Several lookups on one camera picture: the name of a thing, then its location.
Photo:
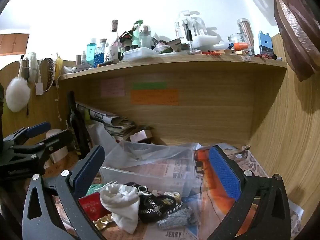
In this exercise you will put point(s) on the clear plastic bag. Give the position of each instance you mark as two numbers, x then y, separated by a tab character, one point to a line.
102	137

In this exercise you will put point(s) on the clear spray bottle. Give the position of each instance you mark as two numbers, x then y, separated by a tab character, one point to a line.
145	37

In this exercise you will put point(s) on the wooden shelf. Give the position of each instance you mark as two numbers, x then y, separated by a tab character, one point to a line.
175	61

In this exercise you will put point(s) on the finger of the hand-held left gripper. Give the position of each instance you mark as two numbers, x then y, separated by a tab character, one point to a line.
58	138
37	129

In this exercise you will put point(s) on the blue liquid bottle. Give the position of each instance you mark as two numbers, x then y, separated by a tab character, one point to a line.
91	52

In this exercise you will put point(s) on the clear flat plastic container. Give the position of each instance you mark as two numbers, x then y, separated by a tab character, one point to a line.
138	53

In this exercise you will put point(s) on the black folded umbrella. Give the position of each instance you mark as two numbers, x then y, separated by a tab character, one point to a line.
75	125

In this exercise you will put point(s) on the pink sticky note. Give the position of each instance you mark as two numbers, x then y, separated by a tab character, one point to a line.
112	87

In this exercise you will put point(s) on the orange sticky note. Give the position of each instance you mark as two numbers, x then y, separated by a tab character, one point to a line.
155	97

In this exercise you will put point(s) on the clear bottle brown cap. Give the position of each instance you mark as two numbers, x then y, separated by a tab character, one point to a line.
113	40

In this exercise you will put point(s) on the green sticky note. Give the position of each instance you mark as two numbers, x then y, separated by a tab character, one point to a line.
149	85

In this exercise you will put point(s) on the clear pump bottle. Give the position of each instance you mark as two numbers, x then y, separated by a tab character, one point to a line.
198	26

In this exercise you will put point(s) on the small white spray bottle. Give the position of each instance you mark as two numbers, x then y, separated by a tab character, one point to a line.
83	58

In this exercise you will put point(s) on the teal bottle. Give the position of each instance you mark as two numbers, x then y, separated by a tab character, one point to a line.
136	35

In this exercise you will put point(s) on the tall clear cylinder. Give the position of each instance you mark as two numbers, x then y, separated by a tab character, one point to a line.
245	31

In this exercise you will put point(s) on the large clear bottle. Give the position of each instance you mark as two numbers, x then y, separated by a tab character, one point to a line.
180	27

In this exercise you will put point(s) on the brown curtain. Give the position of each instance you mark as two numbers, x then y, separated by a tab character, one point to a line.
292	30

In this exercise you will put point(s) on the brown lipstick tube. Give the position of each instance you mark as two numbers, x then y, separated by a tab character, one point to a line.
107	63

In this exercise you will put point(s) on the small brown box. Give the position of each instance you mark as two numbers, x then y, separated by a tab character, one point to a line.
141	136

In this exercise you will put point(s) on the gold foil wrapper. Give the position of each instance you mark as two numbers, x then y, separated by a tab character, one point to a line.
102	223

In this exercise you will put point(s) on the white box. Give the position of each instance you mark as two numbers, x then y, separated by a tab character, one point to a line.
203	42

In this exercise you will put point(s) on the red pouch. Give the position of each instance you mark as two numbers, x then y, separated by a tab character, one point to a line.
91	205

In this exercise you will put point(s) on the white cloth pouch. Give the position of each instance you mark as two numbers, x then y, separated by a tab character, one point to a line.
122	202

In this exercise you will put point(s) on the orange and white tube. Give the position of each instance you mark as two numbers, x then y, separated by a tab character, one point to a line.
238	46

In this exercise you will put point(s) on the teal knit cloth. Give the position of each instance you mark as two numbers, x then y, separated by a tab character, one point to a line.
94	189

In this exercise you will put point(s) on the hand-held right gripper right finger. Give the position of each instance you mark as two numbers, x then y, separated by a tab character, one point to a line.
225	172

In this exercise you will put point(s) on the blue box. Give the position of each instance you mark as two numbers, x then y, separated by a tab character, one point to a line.
265	43

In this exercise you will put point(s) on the black headband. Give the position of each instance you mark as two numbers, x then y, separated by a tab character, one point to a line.
50	72

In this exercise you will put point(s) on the white fluffy earmuffs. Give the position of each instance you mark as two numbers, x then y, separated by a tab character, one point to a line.
16	95

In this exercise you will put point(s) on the newspaper sheet lining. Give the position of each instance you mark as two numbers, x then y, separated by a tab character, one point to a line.
215	205

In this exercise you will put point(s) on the glass jar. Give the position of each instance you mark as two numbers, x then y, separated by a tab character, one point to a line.
236	40

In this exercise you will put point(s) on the blue beads bottle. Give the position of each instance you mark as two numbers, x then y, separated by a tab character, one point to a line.
100	53

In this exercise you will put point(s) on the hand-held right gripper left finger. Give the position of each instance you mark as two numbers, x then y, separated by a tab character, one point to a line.
88	166

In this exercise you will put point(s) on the white paper tag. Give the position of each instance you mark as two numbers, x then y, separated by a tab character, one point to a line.
39	88

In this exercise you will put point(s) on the clear plastic storage box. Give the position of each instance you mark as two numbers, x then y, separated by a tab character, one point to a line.
150	170

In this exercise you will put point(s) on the yellow cloth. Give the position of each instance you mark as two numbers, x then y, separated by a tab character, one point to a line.
58	67

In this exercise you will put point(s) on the white stapler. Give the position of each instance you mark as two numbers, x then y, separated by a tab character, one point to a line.
81	67

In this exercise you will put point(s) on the silver glitter pouch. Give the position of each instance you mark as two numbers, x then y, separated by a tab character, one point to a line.
175	218

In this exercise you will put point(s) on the stack of folded newspapers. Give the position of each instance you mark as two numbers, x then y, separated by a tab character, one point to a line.
112	125

